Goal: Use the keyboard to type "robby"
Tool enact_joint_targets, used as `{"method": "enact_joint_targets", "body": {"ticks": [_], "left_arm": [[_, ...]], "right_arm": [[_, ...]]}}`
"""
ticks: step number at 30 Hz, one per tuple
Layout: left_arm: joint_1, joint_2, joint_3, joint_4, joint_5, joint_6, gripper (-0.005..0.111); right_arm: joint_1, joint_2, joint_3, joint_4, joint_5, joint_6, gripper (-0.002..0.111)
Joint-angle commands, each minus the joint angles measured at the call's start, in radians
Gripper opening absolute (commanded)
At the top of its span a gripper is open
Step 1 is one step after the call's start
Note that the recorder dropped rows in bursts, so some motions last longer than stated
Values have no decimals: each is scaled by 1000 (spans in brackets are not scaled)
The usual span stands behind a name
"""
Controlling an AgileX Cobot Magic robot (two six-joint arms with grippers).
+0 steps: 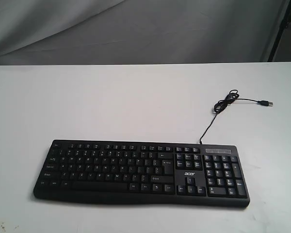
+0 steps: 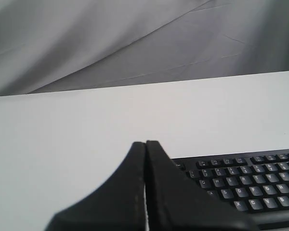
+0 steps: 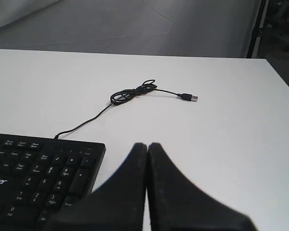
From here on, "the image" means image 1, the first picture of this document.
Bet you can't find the grey backdrop cloth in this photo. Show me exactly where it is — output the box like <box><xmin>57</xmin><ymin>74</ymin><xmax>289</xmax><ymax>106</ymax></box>
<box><xmin>0</xmin><ymin>0</ymin><xmax>291</xmax><ymax>66</ymax></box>

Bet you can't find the black stand pole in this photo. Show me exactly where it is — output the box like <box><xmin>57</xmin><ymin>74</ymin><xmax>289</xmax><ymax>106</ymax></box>
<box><xmin>267</xmin><ymin>0</ymin><xmax>291</xmax><ymax>62</ymax></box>

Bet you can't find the black acer keyboard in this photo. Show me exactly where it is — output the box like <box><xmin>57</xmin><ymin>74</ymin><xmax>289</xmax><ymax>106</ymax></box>
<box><xmin>33</xmin><ymin>140</ymin><xmax>250</xmax><ymax>208</ymax></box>

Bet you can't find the black USB cable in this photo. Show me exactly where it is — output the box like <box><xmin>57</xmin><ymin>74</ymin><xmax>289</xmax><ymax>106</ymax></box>
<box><xmin>199</xmin><ymin>89</ymin><xmax>274</xmax><ymax>144</ymax></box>

